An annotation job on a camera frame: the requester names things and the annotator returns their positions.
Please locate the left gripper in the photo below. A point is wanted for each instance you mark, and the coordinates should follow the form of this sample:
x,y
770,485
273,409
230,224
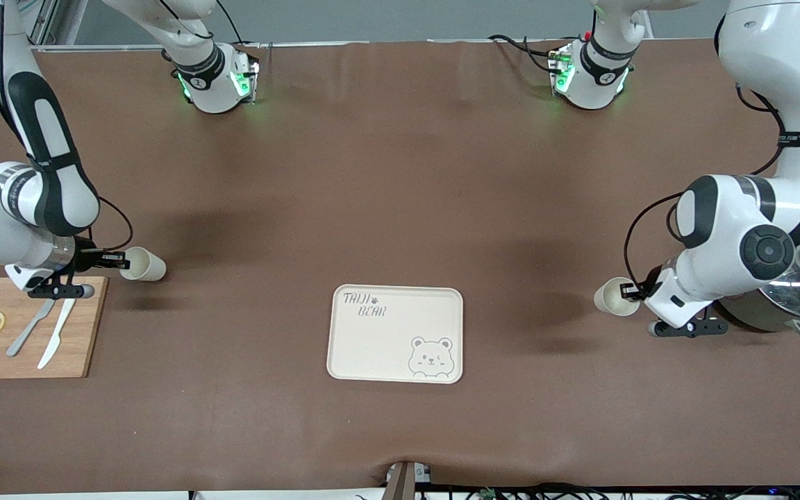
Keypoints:
x,y
651,276

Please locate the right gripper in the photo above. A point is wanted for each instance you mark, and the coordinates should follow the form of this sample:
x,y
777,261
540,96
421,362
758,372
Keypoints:
x,y
85,258

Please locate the white plastic cup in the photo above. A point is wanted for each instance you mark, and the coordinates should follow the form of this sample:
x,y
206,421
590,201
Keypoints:
x,y
612,298
146,265

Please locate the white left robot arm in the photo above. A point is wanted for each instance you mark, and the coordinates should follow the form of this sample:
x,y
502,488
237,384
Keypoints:
x,y
782,69

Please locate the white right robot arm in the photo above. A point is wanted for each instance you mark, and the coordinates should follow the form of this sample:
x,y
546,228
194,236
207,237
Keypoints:
x,y
53,173

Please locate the wooden cutting board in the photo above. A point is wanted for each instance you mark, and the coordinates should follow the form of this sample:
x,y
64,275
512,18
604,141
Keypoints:
x,y
87,333

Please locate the white plastic knife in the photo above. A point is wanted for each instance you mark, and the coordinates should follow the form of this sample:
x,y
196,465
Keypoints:
x,y
56,337

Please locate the grey plastic knife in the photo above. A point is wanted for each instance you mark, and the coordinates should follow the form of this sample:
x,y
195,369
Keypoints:
x,y
28,330

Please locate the grey-green electric cooking pot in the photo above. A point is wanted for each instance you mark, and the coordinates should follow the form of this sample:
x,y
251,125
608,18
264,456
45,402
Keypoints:
x,y
754,316

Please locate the cream bear print tray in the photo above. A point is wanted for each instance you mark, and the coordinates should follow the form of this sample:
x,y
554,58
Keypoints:
x,y
386,354

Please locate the brown table cover mat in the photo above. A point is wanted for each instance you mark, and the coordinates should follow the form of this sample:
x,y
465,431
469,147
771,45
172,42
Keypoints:
x,y
400,173

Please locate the aluminium frame profile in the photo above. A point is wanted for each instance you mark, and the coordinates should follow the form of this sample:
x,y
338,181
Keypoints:
x,y
42,24

